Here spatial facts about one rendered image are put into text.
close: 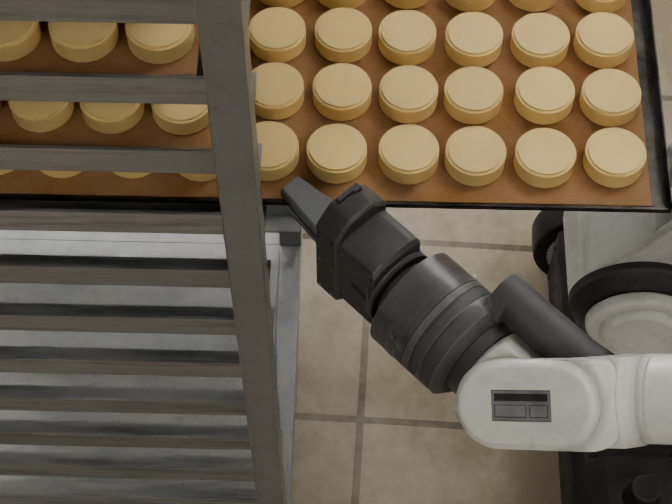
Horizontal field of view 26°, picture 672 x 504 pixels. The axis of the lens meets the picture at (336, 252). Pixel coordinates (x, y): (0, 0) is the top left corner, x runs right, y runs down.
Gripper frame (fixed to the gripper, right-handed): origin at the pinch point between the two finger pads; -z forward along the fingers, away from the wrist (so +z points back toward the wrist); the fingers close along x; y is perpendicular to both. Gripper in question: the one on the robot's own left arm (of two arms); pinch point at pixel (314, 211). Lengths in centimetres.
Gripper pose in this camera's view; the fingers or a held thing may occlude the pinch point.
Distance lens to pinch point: 118.7
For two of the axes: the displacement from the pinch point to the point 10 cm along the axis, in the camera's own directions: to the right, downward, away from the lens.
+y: -7.2, 5.9, -3.6
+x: 0.0, -5.2, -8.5
